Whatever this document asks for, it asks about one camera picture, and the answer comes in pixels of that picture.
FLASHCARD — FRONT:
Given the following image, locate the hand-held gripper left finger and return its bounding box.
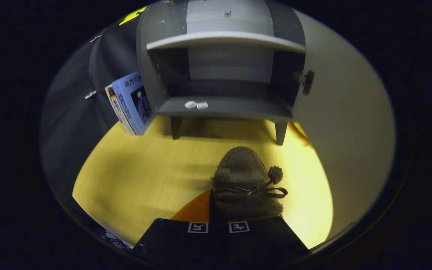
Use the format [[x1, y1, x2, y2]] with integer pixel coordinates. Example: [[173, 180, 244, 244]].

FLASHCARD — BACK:
[[133, 189, 216, 259]]

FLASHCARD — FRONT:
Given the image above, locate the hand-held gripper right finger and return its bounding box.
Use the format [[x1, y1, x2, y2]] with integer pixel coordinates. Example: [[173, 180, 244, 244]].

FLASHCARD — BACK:
[[216, 214, 310, 260]]

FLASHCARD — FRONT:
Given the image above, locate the dark grey shoe cabinet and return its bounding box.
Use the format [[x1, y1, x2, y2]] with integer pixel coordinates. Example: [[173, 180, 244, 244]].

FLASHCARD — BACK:
[[136, 0, 307, 146]]

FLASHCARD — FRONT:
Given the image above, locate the black cabinet door handle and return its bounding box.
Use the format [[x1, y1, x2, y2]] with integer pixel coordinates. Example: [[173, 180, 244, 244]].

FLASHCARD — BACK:
[[295, 70, 315, 96]]

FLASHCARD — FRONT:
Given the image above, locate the small white object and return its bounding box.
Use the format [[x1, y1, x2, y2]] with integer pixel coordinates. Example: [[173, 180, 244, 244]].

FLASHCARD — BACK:
[[184, 100, 209, 110]]

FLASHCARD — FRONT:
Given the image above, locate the blue book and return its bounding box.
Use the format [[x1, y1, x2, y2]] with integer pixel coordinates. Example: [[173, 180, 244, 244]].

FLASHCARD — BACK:
[[112, 71, 155, 135]]

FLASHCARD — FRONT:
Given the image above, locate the white and yellow book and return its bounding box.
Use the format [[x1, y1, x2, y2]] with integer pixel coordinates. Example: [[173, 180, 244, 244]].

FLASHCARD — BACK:
[[105, 84, 136, 135]]

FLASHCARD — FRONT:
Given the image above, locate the black backdrop cloth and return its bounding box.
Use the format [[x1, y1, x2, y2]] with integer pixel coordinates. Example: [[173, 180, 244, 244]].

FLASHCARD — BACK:
[[40, 6, 153, 233]]

